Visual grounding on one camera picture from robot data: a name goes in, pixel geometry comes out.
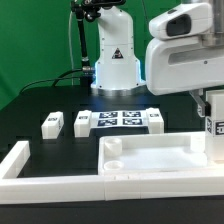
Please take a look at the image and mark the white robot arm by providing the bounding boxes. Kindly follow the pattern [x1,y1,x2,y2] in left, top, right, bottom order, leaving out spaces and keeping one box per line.
[92,0,224,117]

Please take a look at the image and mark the white U-shaped fence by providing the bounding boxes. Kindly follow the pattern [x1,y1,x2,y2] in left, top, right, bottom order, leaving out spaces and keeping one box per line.
[0,141,224,204]

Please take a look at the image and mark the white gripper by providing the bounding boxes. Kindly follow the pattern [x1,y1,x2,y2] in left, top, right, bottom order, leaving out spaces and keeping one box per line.
[145,36,224,118]

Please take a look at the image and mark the white desk top tray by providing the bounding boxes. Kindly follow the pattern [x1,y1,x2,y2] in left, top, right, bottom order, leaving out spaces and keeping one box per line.
[98,132,224,176]

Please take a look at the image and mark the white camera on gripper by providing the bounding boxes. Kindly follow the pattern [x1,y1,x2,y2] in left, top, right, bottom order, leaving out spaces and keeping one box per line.
[149,2,213,40]

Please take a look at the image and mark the marker sheet black white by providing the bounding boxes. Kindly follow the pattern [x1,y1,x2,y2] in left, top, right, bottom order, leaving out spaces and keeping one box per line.
[91,110,148,128]

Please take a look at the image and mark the black cable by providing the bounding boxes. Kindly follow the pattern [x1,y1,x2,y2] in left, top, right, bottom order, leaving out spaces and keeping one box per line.
[19,68,96,95]

